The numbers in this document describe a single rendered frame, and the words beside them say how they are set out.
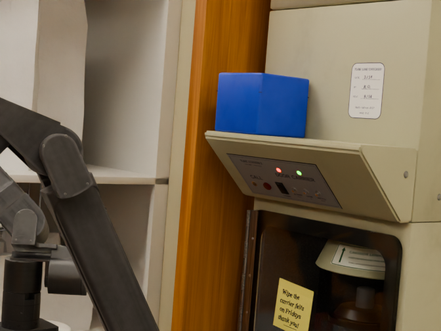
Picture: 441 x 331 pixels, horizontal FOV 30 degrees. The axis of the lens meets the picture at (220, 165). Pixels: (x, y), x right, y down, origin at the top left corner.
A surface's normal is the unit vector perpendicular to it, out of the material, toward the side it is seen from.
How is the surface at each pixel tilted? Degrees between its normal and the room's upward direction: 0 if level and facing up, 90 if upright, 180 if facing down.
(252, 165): 135
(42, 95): 82
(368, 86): 90
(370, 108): 90
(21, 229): 68
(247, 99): 90
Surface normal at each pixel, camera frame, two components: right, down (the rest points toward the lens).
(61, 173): 0.35, 0.04
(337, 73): -0.77, -0.03
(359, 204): -0.60, 0.69
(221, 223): 0.63, 0.09
